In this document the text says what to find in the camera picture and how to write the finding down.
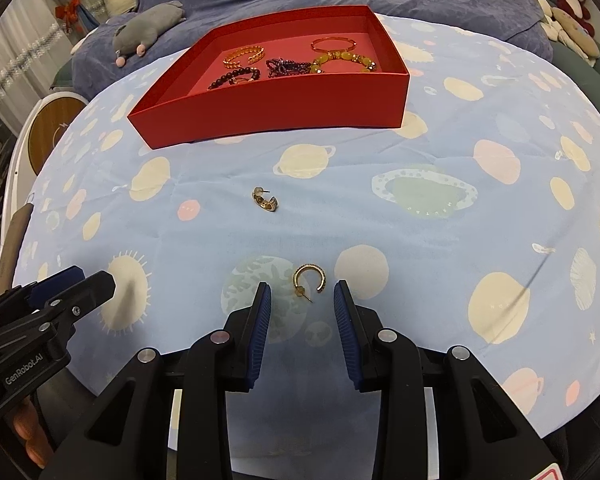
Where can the gold heart stud earring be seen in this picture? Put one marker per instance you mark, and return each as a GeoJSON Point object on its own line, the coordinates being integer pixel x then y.
{"type": "Point", "coordinates": [267, 205]}

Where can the red bow tieback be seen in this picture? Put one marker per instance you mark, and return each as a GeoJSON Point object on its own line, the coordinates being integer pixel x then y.
{"type": "Point", "coordinates": [67, 10]}

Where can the brown potato plush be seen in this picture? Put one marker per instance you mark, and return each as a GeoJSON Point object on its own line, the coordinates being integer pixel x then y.
{"type": "Point", "coordinates": [577, 32]}

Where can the brown wooden stick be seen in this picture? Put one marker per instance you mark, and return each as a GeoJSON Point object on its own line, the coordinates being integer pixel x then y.
{"type": "Point", "coordinates": [17, 235]}

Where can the person's left hand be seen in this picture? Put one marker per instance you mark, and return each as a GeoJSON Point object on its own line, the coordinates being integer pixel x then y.
{"type": "Point", "coordinates": [30, 430]}

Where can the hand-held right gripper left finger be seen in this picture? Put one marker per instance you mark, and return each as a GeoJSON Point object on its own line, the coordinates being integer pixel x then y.
{"type": "Point", "coordinates": [260, 330]}

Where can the gold hoop earring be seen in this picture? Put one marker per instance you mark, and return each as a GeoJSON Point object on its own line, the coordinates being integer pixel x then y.
{"type": "Point", "coordinates": [296, 275]}

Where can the white lace curtain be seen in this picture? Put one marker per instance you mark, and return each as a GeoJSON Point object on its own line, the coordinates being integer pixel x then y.
{"type": "Point", "coordinates": [15, 60]}

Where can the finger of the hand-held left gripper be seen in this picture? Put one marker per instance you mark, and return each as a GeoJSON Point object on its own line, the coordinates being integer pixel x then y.
{"type": "Point", "coordinates": [55, 285]}
{"type": "Point", "coordinates": [95, 290]}

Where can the red cardboard box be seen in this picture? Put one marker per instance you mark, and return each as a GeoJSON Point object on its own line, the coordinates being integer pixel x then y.
{"type": "Point", "coordinates": [280, 105]}

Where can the white plush toy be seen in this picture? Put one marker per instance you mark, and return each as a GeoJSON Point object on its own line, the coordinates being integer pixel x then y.
{"type": "Point", "coordinates": [547, 15]}

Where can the gold bangle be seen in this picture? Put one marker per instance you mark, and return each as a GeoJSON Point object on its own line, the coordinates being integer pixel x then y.
{"type": "Point", "coordinates": [314, 46]}

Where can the light blue planet-print sheet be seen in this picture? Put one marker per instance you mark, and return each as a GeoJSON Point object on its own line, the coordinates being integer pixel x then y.
{"type": "Point", "coordinates": [430, 285]}

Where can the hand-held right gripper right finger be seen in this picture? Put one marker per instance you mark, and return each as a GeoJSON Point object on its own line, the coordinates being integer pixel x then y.
{"type": "Point", "coordinates": [347, 335]}

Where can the grey mouse plush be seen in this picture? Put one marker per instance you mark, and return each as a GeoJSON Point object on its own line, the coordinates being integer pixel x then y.
{"type": "Point", "coordinates": [145, 27]}

